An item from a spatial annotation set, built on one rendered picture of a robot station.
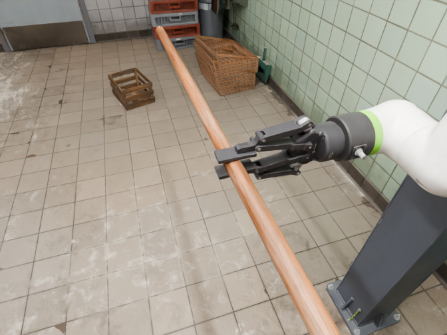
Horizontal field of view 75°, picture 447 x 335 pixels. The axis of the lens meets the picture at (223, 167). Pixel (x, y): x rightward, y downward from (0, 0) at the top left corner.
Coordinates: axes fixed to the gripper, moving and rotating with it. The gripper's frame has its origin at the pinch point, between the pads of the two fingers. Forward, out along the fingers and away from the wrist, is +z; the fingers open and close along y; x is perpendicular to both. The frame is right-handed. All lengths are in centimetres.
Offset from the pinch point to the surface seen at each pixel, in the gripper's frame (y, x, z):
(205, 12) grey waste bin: 78, 367, -88
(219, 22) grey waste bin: 92, 366, -107
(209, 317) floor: 118, 16, 5
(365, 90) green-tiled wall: 57, 97, -123
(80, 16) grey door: 83, 418, 70
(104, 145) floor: 118, 174, 53
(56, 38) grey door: 106, 418, 109
